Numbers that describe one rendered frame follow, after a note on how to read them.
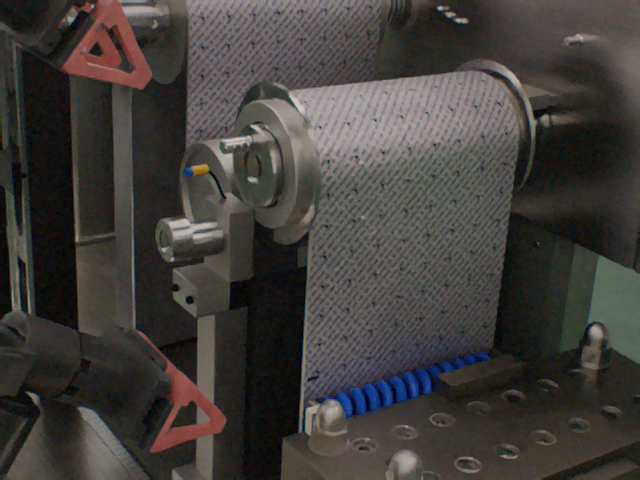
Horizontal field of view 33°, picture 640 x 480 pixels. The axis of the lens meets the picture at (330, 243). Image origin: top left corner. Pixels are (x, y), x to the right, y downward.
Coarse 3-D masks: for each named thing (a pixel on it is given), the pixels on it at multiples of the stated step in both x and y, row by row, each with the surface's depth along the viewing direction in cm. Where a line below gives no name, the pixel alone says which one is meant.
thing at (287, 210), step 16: (256, 112) 97; (272, 112) 94; (240, 128) 100; (272, 128) 95; (288, 128) 93; (288, 144) 93; (288, 160) 93; (304, 160) 93; (288, 176) 94; (304, 176) 93; (240, 192) 102; (288, 192) 94; (304, 192) 94; (256, 208) 100; (272, 208) 97; (288, 208) 95; (272, 224) 98; (288, 224) 97
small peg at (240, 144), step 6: (234, 138) 95; (240, 138) 96; (246, 138) 96; (222, 144) 95; (228, 144) 95; (234, 144) 95; (240, 144) 95; (246, 144) 96; (252, 144) 96; (222, 150) 95; (228, 150) 95; (234, 150) 95; (240, 150) 96; (246, 150) 96
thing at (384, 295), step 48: (336, 240) 97; (384, 240) 100; (432, 240) 104; (480, 240) 107; (336, 288) 99; (384, 288) 102; (432, 288) 106; (480, 288) 110; (336, 336) 101; (384, 336) 105; (432, 336) 108; (480, 336) 112; (336, 384) 103
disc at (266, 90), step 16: (256, 96) 98; (272, 96) 96; (288, 96) 94; (240, 112) 101; (288, 112) 94; (304, 112) 93; (304, 128) 92; (304, 144) 93; (320, 176) 92; (304, 208) 95; (256, 224) 102; (304, 224) 95; (272, 240) 100; (288, 240) 98
